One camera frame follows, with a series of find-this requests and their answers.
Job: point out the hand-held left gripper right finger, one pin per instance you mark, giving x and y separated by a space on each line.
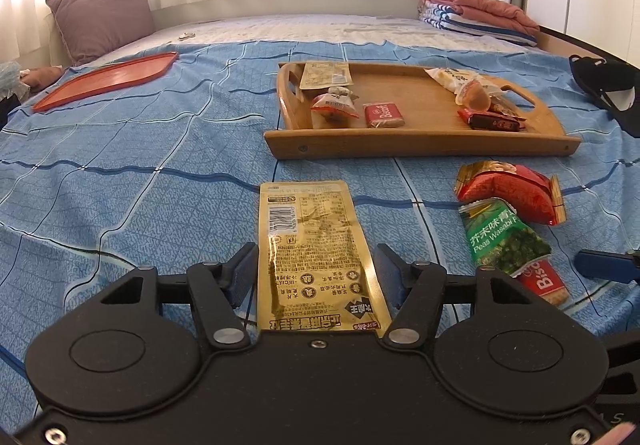
392 272

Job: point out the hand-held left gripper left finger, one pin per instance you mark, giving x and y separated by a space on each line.
240 275

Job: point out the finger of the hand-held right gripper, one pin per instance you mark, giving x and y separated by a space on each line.
605 266

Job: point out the red biscuit packet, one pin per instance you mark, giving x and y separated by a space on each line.
384 115
545 282

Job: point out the gold snack packet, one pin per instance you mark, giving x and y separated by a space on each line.
310 245
325 74

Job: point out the white and red snack packet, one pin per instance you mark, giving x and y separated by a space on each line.
332 110

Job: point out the seed packet with clear window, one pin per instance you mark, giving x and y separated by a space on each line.
507 106

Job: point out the small white candy packet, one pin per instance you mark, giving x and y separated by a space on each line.
341 91

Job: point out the orange jelly cup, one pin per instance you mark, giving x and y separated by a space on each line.
472 96

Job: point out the white pastry packet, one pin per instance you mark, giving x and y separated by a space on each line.
450 76

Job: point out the person's right hand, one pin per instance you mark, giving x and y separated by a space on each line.
617 436

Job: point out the green peas packet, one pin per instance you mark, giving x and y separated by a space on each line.
500 237

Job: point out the red puffed snack packet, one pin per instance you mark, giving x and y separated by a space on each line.
510 192

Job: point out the blue checked bedsheet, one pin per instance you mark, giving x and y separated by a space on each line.
125 165

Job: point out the dark brown snack bar packet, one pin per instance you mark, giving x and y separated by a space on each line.
492 122

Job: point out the black cap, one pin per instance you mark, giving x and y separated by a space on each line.
600 75

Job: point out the red plastic tray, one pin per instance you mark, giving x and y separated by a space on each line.
110 77

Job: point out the white quilted mattress pad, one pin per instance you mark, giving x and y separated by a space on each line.
300 27

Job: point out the folded blue striped towel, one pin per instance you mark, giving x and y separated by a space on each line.
445 20

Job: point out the folded blankets stack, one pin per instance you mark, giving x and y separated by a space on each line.
480 15

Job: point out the pink cloth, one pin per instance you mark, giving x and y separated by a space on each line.
45 77

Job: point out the purple pillow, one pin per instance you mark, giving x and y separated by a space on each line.
100 15

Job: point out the blue plastic bag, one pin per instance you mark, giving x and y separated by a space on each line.
10 80

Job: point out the wooden bed frame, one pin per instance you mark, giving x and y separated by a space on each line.
565 42

